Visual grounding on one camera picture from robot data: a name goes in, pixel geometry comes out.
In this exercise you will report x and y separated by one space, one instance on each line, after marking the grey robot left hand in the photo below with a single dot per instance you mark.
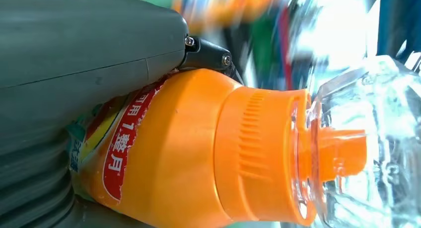
82 48

